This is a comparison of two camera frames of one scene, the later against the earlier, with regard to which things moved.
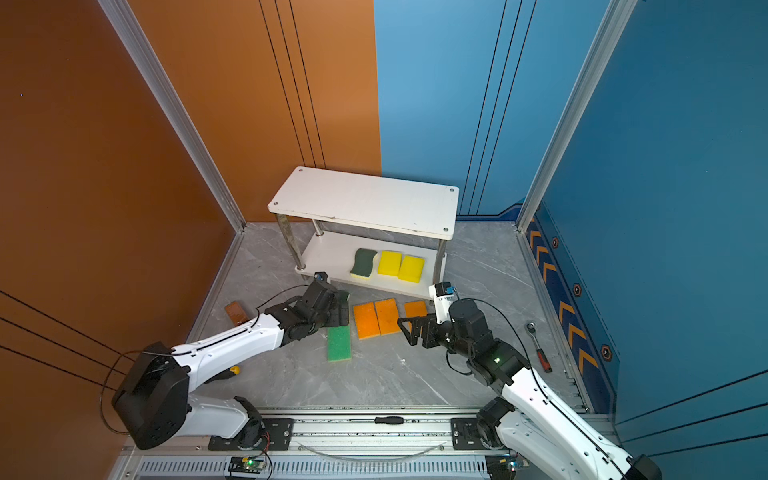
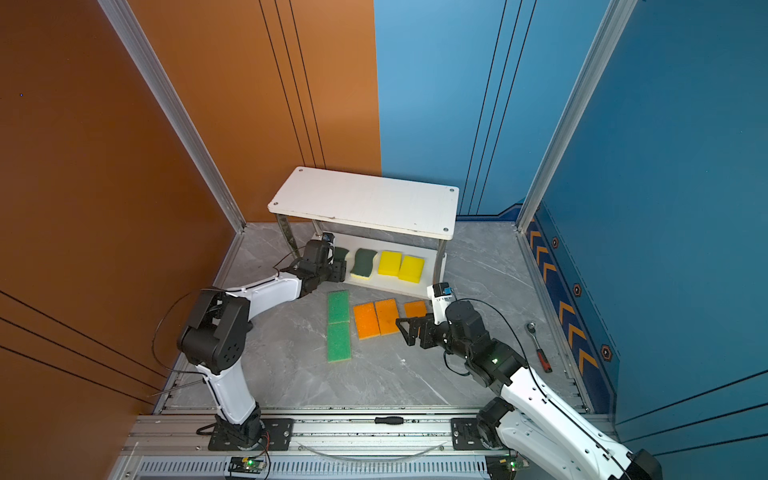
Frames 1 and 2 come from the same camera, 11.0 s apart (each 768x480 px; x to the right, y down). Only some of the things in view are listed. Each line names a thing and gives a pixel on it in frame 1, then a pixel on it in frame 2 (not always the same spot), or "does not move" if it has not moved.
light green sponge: [339, 343] does not move
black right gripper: [430, 325] does not move
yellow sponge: [389, 263] does not move
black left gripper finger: [343, 297] -> [339, 270]
